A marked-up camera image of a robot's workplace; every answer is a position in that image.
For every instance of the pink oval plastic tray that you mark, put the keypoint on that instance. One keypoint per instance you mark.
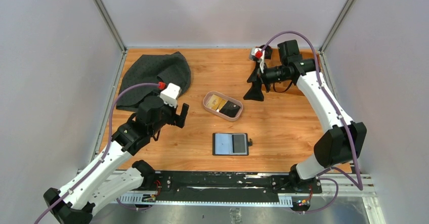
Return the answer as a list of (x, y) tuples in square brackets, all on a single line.
[(223, 96)]

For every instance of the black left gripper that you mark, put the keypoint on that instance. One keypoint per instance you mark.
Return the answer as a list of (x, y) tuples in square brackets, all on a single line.
[(177, 119)]

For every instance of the wooden compartment organizer box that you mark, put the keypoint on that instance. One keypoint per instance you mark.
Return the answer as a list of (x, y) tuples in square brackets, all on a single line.
[(290, 55)]

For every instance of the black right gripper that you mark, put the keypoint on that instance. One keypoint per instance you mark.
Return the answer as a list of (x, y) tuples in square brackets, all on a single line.
[(255, 92)]

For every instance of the black VIP credit card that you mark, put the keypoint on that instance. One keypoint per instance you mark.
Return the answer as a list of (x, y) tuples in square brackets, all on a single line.
[(230, 109)]

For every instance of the rolled dark belt top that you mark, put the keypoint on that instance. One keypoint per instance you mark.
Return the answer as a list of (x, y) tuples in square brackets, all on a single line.
[(268, 50)]

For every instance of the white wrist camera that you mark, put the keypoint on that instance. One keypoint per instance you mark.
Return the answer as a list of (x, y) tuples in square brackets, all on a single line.
[(260, 65), (170, 95)]

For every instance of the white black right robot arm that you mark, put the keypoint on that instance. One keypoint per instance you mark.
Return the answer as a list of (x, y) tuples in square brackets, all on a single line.
[(282, 119)]

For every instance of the black leather card holder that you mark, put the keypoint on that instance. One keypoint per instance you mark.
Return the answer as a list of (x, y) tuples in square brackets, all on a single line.
[(231, 144)]

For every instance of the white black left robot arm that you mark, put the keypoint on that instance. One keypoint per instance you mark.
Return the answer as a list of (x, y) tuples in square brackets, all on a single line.
[(107, 162)]

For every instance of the dark green dotted cloth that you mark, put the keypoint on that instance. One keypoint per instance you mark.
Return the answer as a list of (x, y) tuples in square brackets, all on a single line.
[(172, 68)]

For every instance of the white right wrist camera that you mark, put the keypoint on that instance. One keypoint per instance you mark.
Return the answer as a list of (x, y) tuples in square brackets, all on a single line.
[(260, 65)]

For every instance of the gold credit card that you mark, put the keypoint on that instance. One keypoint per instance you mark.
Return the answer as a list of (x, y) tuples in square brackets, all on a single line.
[(214, 102), (221, 104)]

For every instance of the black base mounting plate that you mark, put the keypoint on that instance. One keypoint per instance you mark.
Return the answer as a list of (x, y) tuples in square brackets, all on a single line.
[(208, 187)]

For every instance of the aluminium frame rail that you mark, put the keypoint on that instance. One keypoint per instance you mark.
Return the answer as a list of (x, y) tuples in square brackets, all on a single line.
[(332, 184)]

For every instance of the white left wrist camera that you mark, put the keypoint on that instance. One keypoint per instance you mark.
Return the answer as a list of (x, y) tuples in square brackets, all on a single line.
[(170, 95)]

